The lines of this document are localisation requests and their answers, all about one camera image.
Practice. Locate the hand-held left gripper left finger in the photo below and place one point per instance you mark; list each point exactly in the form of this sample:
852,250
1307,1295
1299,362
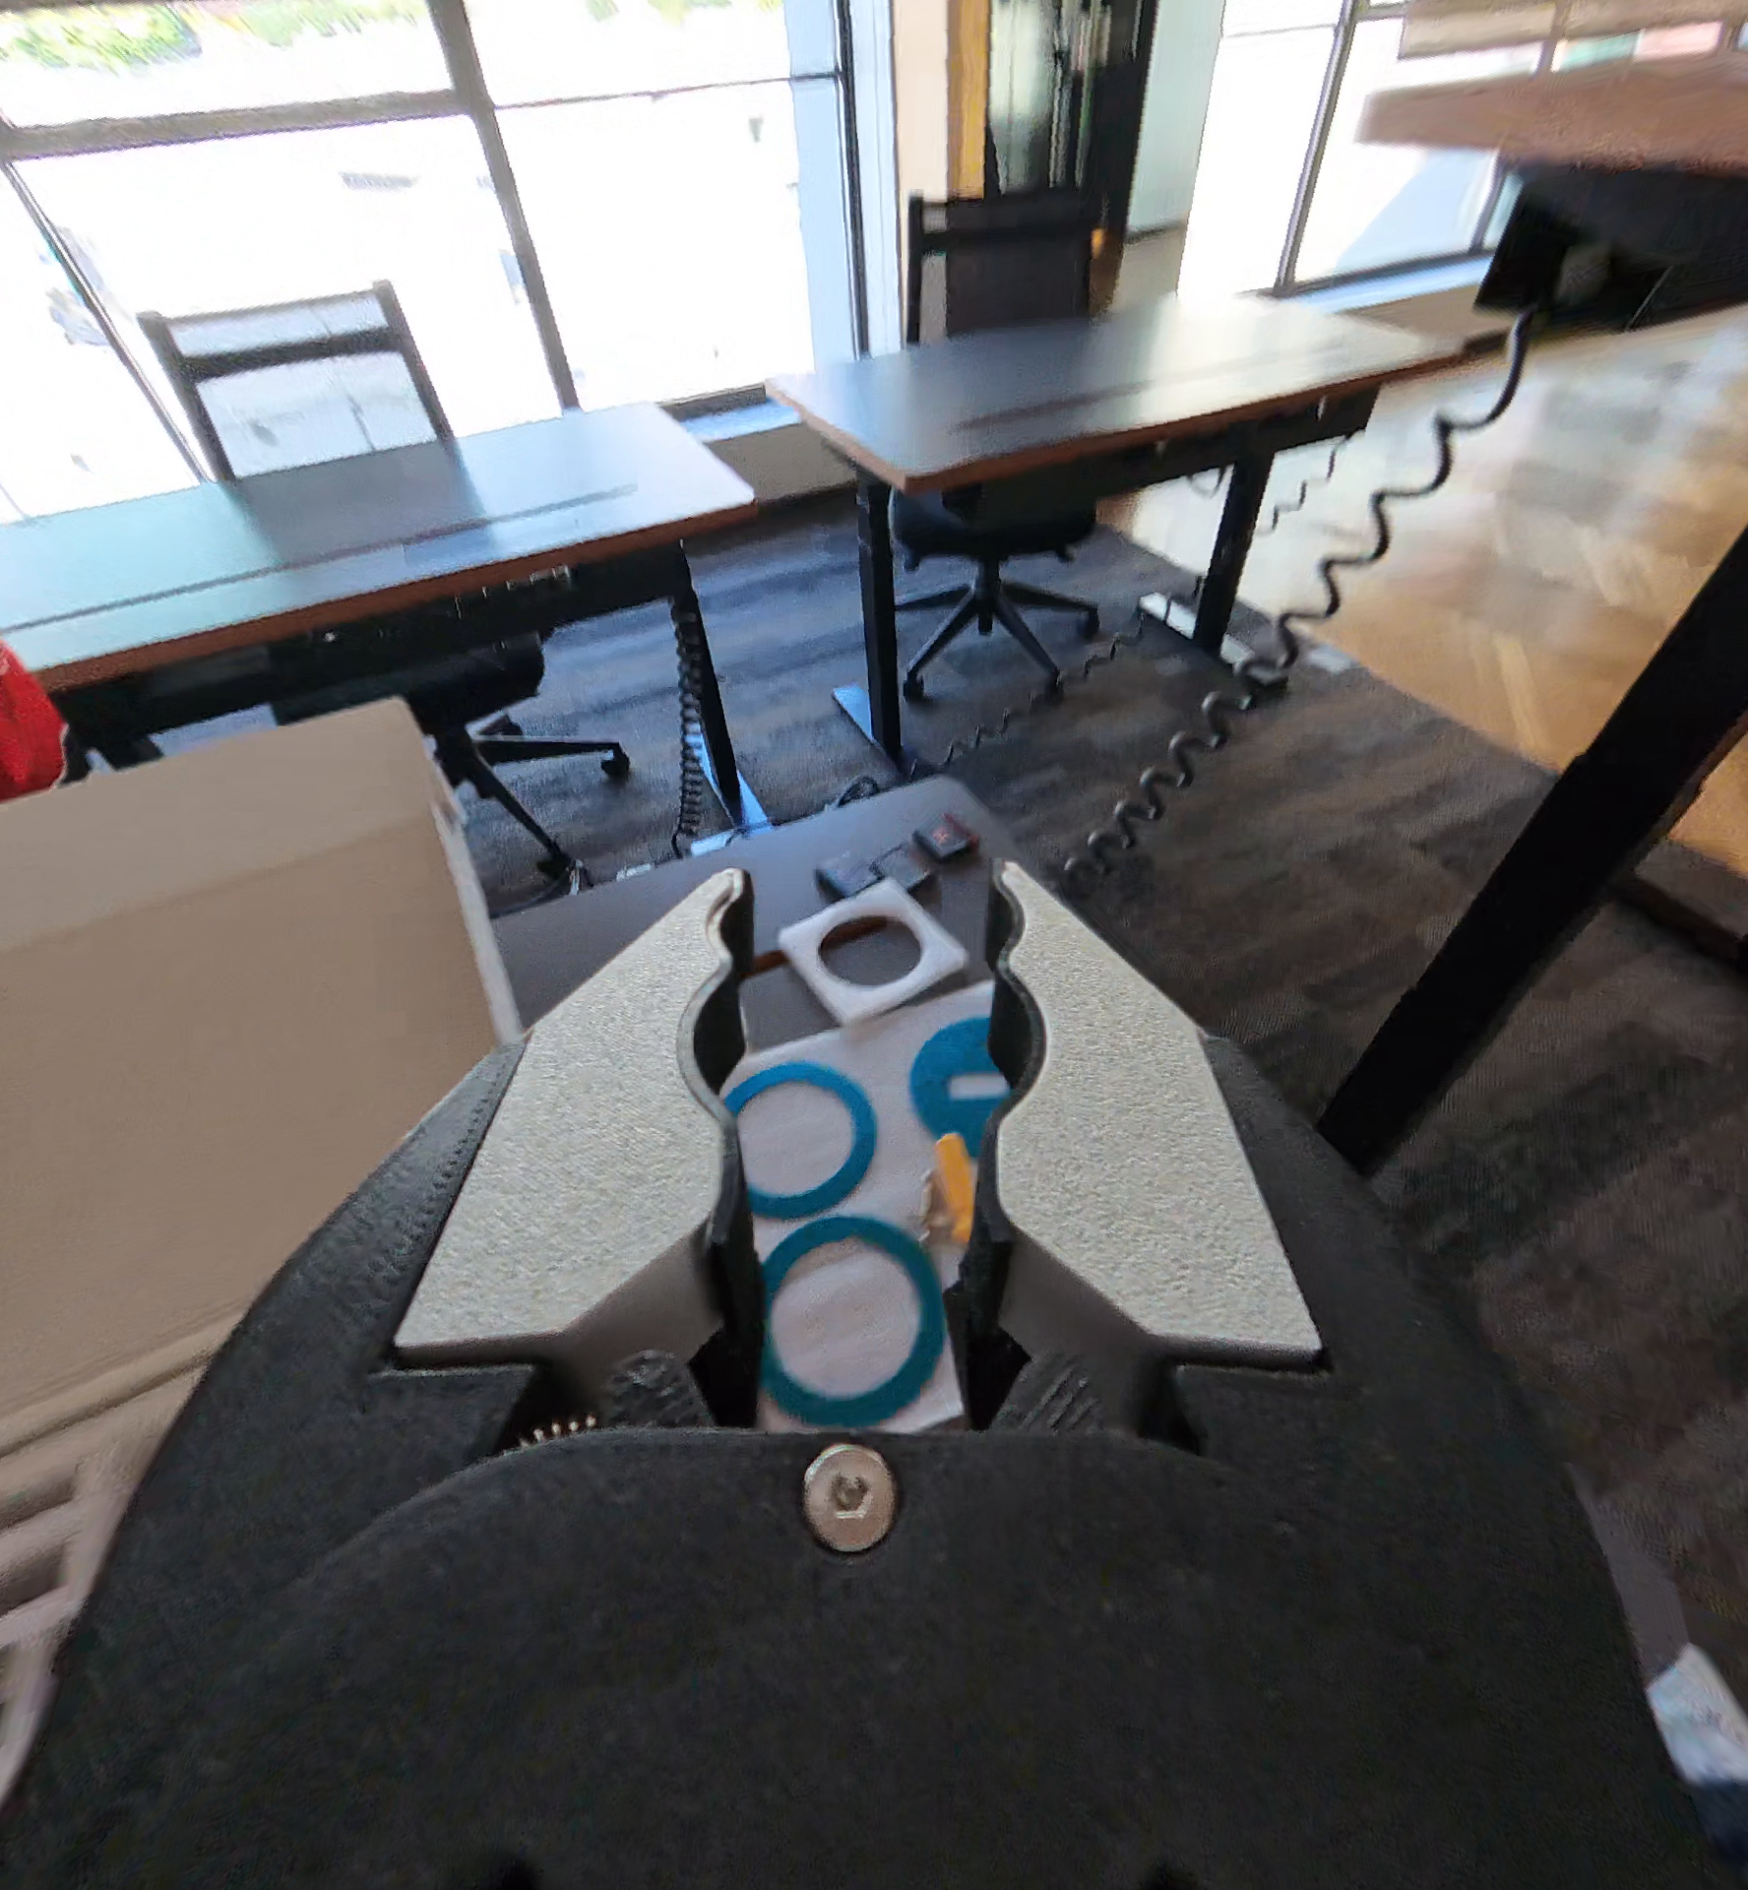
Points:
581,1183

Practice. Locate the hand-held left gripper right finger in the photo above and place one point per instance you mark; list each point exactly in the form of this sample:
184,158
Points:
1156,1183

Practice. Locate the orange white cardboard box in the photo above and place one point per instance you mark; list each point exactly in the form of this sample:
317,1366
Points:
152,1031

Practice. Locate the large grid window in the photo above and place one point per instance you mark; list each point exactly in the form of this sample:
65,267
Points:
639,226

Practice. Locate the metal cross wrench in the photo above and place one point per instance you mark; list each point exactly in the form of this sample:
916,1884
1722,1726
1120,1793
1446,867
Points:
926,1205

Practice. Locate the dark desk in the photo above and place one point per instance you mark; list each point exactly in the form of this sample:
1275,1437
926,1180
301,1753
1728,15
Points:
598,928

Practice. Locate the dark frame chair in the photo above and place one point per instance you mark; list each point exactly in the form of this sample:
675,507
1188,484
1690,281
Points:
1008,267
295,336

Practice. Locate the white foam sheet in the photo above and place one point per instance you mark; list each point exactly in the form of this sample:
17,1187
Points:
847,1323

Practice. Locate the wooden-edged grey desk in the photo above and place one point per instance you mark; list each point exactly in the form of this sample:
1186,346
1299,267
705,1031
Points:
375,502

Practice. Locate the white foam frame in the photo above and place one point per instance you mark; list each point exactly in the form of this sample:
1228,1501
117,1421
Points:
814,961

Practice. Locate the black office chair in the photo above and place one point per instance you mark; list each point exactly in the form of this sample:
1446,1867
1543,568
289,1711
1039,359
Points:
488,671
987,523

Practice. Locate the person's white shirt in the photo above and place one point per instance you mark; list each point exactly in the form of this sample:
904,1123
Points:
1704,1723

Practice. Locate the large blue slotted disc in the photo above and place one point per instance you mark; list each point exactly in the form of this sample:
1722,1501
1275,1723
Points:
947,1053

